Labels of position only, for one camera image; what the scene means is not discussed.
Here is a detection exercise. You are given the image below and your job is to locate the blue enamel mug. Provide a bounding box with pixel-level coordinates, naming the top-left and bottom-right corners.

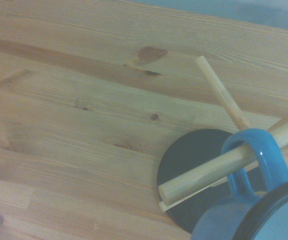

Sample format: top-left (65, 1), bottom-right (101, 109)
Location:
top-left (190, 127), bottom-right (288, 240)

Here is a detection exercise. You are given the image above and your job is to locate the wooden mug tree black base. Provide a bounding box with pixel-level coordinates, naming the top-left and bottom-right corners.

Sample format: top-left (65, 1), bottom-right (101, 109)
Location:
top-left (156, 55), bottom-right (288, 235)

